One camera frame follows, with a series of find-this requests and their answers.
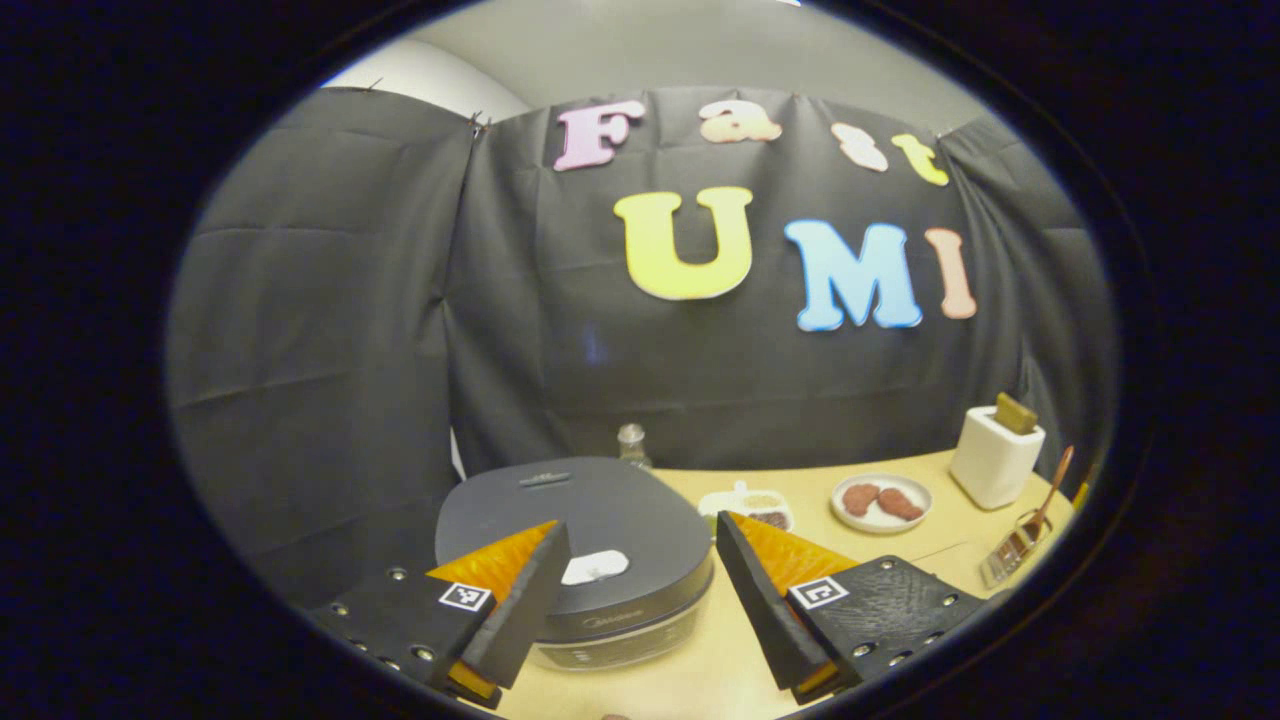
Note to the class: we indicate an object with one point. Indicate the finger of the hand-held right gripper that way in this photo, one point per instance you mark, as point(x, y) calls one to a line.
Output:
point(1081, 495)

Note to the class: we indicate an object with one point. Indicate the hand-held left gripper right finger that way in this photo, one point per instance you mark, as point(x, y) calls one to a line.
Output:
point(760, 610)

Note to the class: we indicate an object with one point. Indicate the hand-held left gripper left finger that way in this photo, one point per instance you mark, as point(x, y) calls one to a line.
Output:
point(515, 610)

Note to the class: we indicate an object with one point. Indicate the brown wooden spoon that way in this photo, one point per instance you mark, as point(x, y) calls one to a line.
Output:
point(1058, 480)

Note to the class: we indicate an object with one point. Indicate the grey rice cooker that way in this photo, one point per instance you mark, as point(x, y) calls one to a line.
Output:
point(600, 500)

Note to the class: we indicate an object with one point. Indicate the white toaster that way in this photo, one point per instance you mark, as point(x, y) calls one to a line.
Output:
point(995, 465)

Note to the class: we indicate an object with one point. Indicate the brown toast slice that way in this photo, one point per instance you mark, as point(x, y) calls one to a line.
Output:
point(1015, 413)

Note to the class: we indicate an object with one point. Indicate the white divided bean dish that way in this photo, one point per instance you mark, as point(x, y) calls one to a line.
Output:
point(760, 500)

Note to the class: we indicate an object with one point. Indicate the brown meat piece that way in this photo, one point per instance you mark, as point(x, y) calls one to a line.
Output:
point(860, 498)
point(900, 505)

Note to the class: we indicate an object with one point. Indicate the white round plate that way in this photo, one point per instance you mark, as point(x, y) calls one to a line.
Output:
point(885, 525)

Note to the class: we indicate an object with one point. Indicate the small glass bottle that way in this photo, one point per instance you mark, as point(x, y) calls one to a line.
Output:
point(634, 445)

